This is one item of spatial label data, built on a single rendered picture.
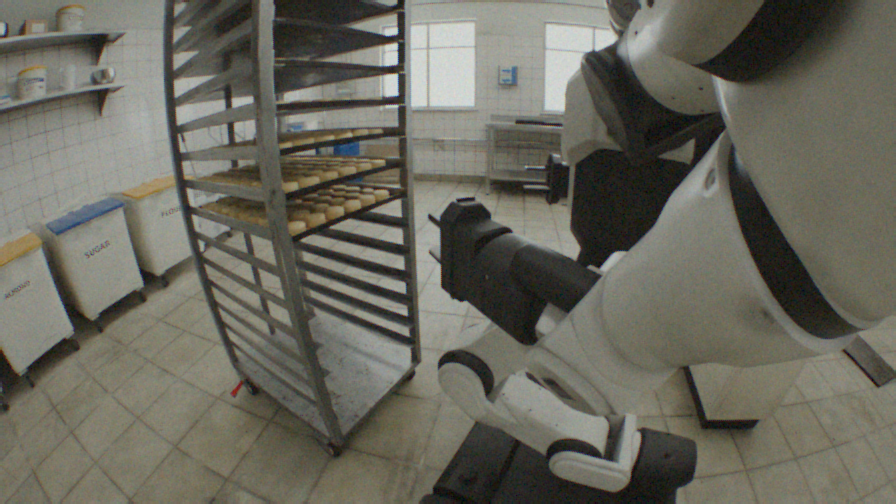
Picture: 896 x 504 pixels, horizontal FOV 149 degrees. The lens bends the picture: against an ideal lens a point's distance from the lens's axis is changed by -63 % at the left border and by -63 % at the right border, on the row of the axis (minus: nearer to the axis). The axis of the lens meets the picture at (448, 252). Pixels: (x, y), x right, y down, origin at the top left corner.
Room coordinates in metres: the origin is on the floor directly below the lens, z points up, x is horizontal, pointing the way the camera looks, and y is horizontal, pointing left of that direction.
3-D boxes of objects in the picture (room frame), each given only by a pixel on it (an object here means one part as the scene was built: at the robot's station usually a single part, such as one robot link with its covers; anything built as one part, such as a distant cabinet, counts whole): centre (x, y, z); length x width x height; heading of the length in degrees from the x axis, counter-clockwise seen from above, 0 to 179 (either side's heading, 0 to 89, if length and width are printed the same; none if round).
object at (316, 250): (1.10, 0.40, 0.51); 0.64 x 0.03 x 0.03; 62
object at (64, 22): (1.46, 2.60, 2.09); 0.25 x 0.24 x 0.21; 78
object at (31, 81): (1.16, 2.66, 1.67); 0.25 x 0.24 x 0.21; 168
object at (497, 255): (0.32, -0.05, 0.86); 0.12 x 0.10 x 0.13; 32
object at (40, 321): (0.65, 2.56, 0.38); 0.64 x 0.54 x 0.77; 79
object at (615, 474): (0.45, -0.38, 0.28); 0.21 x 0.20 x 0.13; 61
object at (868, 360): (0.61, -2.74, 0.02); 0.60 x 0.40 x 0.03; 175
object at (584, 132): (0.47, -0.33, 0.98); 0.34 x 0.30 x 0.36; 151
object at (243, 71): (0.75, 0.59, 1.14); 0.64 x 0.03 x 0.03; 62
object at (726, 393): (0.85, -1.22, 0.45); 0.70 x 0.34 x 0.90; 162
